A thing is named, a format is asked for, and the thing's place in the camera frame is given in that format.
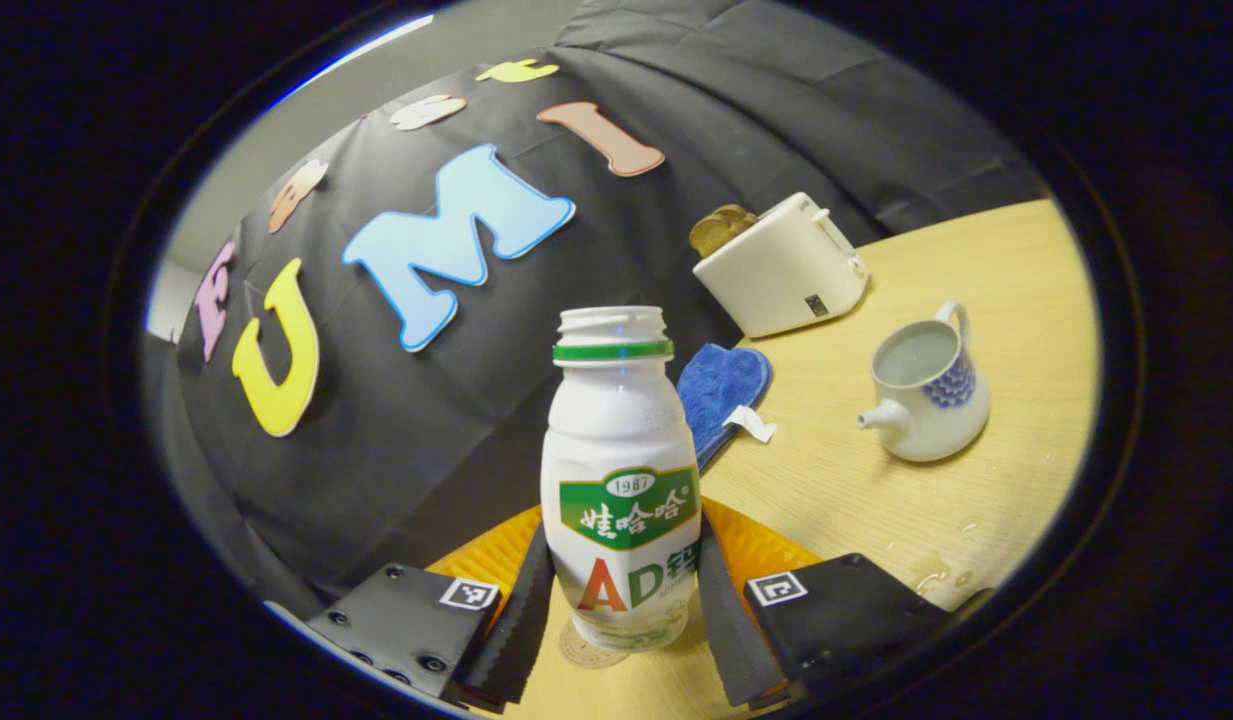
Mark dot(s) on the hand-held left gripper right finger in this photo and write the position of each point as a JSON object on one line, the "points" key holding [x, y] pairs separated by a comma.
{"points": [[726, 640]]}

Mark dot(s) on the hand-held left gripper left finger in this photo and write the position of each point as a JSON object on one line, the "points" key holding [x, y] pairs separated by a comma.
{"points": [[516, 640]]}

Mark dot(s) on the round brown coaster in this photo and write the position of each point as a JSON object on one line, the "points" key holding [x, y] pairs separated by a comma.
{"points": [[586, 655]]}

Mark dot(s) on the white water bottle green label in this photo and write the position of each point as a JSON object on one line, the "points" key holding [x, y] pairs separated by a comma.
{"points": [[621, 440]]}

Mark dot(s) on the black backdrop cloth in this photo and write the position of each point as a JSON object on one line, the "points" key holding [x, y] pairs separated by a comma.
{"points": [[426, 420]]}

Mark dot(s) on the blue cloth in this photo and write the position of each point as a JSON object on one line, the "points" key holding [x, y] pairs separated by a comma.
{"points": [[721, 385]]}

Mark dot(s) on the white toaster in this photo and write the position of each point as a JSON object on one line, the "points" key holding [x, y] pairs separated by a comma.
{"points": [[786, 275]]}

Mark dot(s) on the brown toast slice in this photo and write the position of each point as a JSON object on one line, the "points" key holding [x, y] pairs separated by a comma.
{"points": [[711, 235], [744, 215]]}

